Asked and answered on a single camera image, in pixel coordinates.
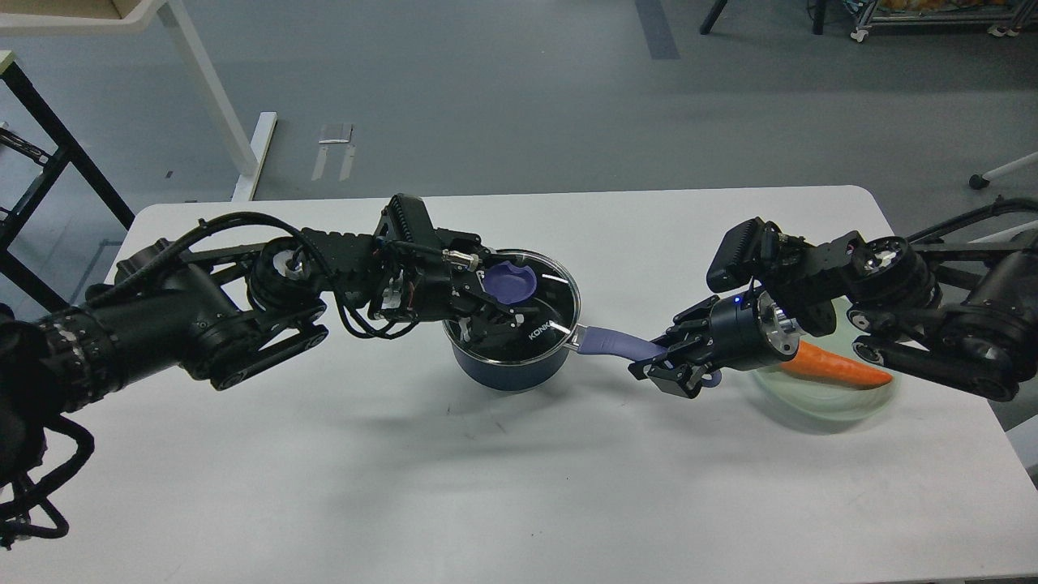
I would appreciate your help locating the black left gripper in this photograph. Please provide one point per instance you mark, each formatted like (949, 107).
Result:
(420, 285)

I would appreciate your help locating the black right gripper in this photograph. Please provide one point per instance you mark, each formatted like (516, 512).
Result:
(744, 332)

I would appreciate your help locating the glass lid with purple knob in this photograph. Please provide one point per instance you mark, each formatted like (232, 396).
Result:
(542, 302)

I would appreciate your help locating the blue saucepan with purple handle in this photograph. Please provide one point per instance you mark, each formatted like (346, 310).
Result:
(582, 340)

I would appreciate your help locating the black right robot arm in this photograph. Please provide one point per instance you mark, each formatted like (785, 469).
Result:
(962, 315)

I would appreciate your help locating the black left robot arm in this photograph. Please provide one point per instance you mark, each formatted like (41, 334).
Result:
(232, 298)

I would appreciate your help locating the pale green glass plate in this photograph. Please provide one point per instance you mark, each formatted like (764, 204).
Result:
(825, 397)

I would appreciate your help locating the orange toy carrot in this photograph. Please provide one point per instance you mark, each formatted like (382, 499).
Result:
(815, 363)

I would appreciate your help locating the white wheeled stand legs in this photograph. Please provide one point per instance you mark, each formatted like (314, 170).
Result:
(981, 181)

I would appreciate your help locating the black metal rack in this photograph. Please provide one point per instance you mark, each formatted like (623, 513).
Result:
(68, 153)

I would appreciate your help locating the metal cart on casters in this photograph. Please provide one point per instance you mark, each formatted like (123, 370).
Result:
(1000, 19)

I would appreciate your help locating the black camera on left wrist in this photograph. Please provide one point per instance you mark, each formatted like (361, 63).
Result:
(405, 218)

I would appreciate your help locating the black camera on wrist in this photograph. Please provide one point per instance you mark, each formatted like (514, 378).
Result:
(737, 257)
(405, 218)

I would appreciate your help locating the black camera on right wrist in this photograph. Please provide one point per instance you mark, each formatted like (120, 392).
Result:
(737, 257)

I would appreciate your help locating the white table leg frame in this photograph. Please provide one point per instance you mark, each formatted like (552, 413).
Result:
(126, 18)

